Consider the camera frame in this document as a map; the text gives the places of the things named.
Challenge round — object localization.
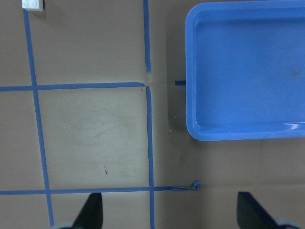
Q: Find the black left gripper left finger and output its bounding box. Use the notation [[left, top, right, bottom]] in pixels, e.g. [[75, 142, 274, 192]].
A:
[[72, 193, 103, 229]]

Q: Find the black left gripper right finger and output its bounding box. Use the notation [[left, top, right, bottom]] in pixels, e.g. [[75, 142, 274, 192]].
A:
[[237, 192, 278, 229]]

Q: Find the white toy block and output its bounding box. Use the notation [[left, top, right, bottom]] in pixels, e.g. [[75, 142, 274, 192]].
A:
[[21, 0, 44, 11]]

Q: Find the blue plastic tray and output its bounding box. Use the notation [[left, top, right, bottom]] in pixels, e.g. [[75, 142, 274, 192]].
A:
[[185, 0, 305, 141]]

